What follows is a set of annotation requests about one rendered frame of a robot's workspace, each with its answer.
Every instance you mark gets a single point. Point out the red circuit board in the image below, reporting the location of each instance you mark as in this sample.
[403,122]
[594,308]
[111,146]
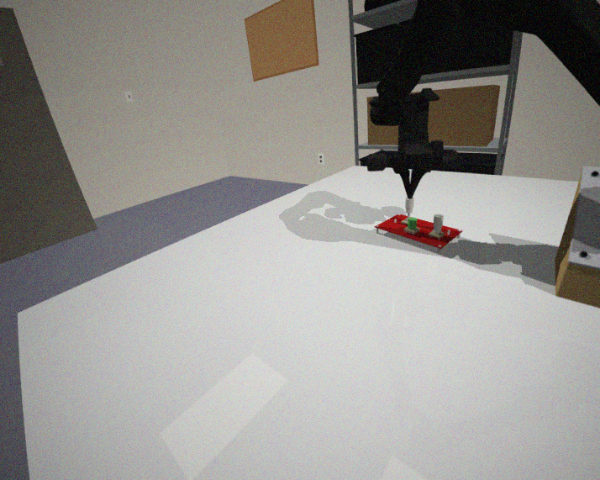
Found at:
[422,231]

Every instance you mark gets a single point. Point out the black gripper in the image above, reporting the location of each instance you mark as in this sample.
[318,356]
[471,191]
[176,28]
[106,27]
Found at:
[379,161]

